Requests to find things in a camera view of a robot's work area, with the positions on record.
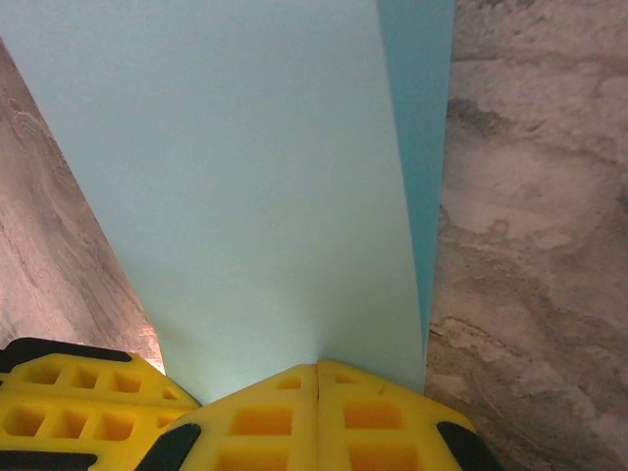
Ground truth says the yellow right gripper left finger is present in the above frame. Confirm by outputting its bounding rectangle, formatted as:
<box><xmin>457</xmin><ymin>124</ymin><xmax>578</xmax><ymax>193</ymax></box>
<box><xmin>140</xmin><ymin>361</ymin><xmax>321</xmax><ymax>471</ymax></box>

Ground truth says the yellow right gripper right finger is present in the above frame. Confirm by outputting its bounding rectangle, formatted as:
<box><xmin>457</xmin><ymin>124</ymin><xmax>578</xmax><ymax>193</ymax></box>
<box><xmin>316</xmin><ymin>359</ymin><xmax>504</xmax><ymax>471</ymax></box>

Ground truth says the light blue paper sheet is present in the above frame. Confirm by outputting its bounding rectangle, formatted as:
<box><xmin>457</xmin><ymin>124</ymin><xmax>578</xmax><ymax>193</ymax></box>
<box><xmin>0</xmin><ymin>0</ymin><xmax>455</xmax><ymax>408</ymax></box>

